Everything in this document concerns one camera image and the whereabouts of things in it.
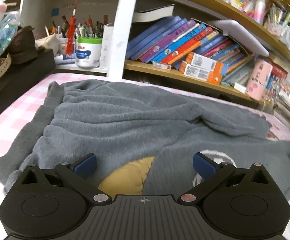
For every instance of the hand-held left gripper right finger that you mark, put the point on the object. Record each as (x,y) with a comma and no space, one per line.
(204,166)

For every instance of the white desk organizer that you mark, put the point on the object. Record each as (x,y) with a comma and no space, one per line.
(288,33)

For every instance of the white flat tablet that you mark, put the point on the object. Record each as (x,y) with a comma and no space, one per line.
(242,37)

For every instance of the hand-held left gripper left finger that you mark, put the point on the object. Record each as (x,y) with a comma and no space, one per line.
(85,166)

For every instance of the iridescent plastic bag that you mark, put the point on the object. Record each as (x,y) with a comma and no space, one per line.
(0,37)

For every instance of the white wooden bookshelf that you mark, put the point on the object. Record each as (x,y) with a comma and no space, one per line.
(125,30)

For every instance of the grey sweatshirt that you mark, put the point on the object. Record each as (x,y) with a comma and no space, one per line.
(122,120)

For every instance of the black box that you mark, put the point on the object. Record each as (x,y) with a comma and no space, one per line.
(22,80)

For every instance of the white green-lid canister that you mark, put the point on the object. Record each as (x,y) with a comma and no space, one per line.
(88,55)

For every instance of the thick white-paged book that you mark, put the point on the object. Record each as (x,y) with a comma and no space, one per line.
(154,13)

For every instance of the pink cylindrical tin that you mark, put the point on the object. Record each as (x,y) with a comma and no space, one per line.
(258,80)

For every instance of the small red white box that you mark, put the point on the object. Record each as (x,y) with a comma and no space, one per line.
(162,66)

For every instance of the red tassel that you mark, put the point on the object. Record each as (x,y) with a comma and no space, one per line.
(70,42)

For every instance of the pink checked table mat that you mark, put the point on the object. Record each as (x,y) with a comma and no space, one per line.
(0,140)

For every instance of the row of leaning colourful books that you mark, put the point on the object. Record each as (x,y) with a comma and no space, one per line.
(164,42)

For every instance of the bunch of pens and pencils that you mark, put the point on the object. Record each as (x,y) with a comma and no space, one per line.
(85,30)

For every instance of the cream cloth pouch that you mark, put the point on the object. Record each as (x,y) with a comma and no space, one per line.
(48,43)

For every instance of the stack of newspapers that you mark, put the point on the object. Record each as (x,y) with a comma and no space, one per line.
(288,110)

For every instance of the white tall carton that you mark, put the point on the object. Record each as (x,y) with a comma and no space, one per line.
(106,46)

